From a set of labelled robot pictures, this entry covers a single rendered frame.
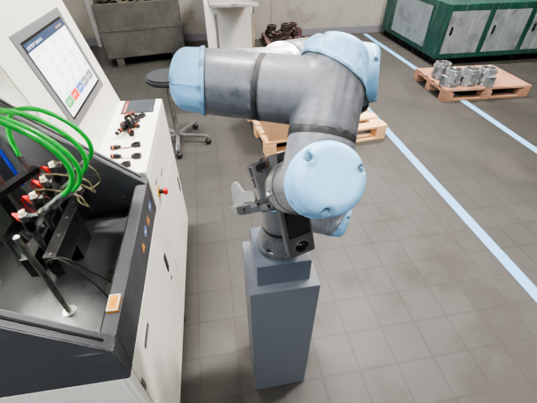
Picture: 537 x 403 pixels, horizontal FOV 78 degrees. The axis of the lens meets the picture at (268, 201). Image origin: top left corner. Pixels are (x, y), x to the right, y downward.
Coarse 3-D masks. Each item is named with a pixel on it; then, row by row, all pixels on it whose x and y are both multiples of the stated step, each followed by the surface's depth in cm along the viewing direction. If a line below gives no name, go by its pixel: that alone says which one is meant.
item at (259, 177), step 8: (280, 152) 46; (264, 160) 51; (272, 160) 46; (280, 160) 47; (248, 168) 56; (256, 168) 52; (264, 168) 52; (272, 168) 46; (256, 176) 51; (264, 176) 52; (256, 184) 52; (264, 184) 52; (264, 192) 52; (264, 200) 52; (264, 208) 52; (272, 208) 52
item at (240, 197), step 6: (234, 186) 59; (240, 186) 58; (234, 192) 60; (240, 192) 59; (246, 192) 57; (252, 192) 57; (234, 198) 60; (240, 198) 59; (246, 198) 58; (252, 198) 57; (234, 204) 60; (240, 204) 59; (246, 204) 57; (234, 210) 60
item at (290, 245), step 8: (280, 216) 49; (288, 216) 49; (296, 216) 50; (280, 224) 51; (288, 224) 50; (296, 224) 50; (304, 224) 51; (288, 232) 50; (296, 232) 51; (304, 232) 52; (312, 232) 52; (288, 240) 51; (296, 240) 52; (304, 240) 52; (312, 240) 53; (288, 248) 52; (296, 248) 52; (304, 248) 52; (312, 248) 54; (296, 256) 54
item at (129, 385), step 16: (160, 224) 146; (96, 384) 89; (112, 384) 90; (128, 384) 92; (0, 400) 87; (16, 400) 88; (32, 400) 89; (48, 400) 91; (64, 400) 92; (80, 400) 94; (96, 400) 95; (112, 400) 97; (128, 400) 98; (144, 400) 100
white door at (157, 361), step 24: (168, 264) 152; (144, 288) 112; (168, 288) 149; (144, 312) 108; (168, 312) 144; (144, 336) 106; (168, 336) 139; (144, 360) 103; (168, 360) 135; (144, 384) 100; (168, 384) 131
